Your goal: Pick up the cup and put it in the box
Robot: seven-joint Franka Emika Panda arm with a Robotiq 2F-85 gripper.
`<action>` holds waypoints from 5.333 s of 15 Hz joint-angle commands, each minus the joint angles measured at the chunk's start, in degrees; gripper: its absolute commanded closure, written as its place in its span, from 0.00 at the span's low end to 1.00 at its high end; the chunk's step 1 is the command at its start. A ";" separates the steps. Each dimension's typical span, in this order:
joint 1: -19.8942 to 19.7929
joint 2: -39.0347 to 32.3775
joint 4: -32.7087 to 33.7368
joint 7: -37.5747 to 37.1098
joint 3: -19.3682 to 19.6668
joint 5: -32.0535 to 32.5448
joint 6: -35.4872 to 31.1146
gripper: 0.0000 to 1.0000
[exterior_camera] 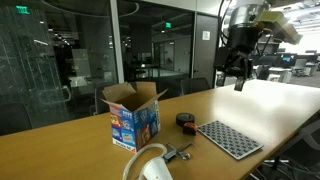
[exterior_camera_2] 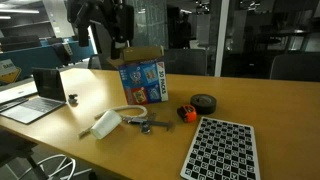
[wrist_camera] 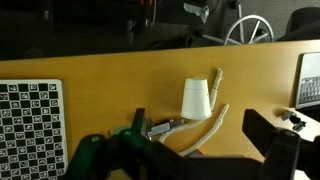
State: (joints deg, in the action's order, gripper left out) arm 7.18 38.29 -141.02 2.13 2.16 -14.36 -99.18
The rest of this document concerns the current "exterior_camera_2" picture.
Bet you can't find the white paper cup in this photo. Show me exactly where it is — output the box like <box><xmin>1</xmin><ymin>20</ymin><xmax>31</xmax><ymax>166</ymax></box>
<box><xmin>90</xmin><ymin>110</ymin><xmax>122</xmax><ymax>139</ymax></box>

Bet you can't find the dark chair far right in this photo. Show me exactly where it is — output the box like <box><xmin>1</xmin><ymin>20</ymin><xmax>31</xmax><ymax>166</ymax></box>
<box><xmin>269</xmin><ymin>54</ymin><xmax>320</xmax><ymax>82</ymax></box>

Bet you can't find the white door frame post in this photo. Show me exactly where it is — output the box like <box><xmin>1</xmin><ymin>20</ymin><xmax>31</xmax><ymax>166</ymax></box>
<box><xmin>214</xmin><ymin>0</ymin><xmax>230</xmax><ymax>77</ymax></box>

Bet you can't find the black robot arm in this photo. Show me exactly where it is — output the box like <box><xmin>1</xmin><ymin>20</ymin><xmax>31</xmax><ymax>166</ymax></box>
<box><xmin>67</xmin><ymin>0</ymin><xmax>134</xmax><ymax>59</ymax></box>

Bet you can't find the metal vernier caliper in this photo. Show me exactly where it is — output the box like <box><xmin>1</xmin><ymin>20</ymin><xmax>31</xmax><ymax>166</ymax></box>
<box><xmin>123</xmin><ymin>113</ymin><xmax>173</xmax><ymax>134</ymax></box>

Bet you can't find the black office chair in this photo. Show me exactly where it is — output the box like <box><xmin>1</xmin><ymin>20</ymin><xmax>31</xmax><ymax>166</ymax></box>
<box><xmin>0</xmin><ymin>129</ymin><xmax>94</xmax><ymax>180</ymax></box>

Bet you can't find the checkered calibration board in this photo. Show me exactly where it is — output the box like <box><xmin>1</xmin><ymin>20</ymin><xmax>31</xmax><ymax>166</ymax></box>
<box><xmin>180</xmin><ymin>117</ymin><xmax>261</xmax><ymax>180</ymax></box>

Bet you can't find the orange black tape measure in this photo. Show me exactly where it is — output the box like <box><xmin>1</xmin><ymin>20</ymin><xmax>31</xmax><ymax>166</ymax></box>
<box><xmin>177</xmin><ymin>104</ymin><xmax>197</xmax><ymax>123</ymax></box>

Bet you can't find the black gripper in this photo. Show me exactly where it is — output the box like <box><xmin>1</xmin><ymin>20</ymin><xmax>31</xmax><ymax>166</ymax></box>
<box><xmin>78</xmin><ymin>4</ymin><xmax>134</xmax><ymax>59</ymax></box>

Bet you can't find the black tape roll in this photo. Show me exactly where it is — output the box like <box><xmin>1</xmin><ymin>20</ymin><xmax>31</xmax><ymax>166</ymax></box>
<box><xmin>190</xmin><ymin>94</ymin><xmax>217</xmax><ymax>115</ymax></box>

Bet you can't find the open colourful cardboard box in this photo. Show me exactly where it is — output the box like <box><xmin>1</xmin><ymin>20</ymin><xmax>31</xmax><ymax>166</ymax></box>
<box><xmin>107</xmin><ymin>46</ymin><xmax>169</xmax><ymax>105</ymax></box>

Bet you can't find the small black metal clip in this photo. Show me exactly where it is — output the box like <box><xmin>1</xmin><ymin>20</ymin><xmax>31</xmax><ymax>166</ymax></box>
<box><xmin>68</xmin><ymin>94</ymin><xmax>78</xmax><ymax>104</ymax></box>

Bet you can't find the white looped cable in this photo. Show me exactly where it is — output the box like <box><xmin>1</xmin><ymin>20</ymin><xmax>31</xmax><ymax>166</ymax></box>
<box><xmin>77</xmin><ymin>104</ymin><xmax>148</xmax><ymax>139</ymax></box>

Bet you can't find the silver open laptop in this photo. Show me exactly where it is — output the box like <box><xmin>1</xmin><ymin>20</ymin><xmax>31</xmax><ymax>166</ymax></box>
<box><xmin>1</xmin><ymin>68</ymin><xmax>66</xmax><ymax>124</ymax></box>

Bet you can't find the blue desk partition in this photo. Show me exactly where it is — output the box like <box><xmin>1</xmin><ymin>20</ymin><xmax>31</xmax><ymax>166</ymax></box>
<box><xmin>0</xmin><ymin>41</ymin><xmax>94</xmax><ymax>84</ymax></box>

